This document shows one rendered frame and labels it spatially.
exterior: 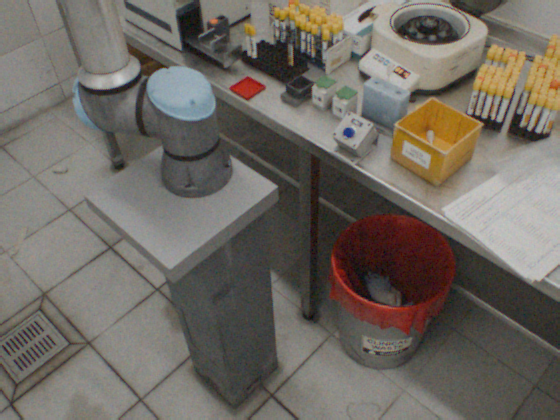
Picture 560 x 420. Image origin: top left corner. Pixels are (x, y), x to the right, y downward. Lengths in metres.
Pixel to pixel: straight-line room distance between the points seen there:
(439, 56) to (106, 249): 1.50
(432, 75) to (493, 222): 0.44
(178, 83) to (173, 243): 0.30
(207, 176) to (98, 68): 0.29
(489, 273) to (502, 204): 0.70
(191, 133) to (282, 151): 1.16
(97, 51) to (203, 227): 0.37
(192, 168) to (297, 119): 0.37
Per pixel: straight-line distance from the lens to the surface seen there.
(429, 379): 1.98
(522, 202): 1.25
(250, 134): 2.29
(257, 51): 1.59
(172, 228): 1.11
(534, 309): 1.88
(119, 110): 1.10
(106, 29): 1.04
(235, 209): 1.13
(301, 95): 1.43
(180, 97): 1.04
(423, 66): 1.44
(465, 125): 1.29
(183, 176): 1.14
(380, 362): 1.90
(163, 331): 2.07
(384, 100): 1.32
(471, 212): 1.20
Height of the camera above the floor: 1.75
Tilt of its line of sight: 48 degrees down
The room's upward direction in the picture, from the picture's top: 3 degrees counter-clockwise
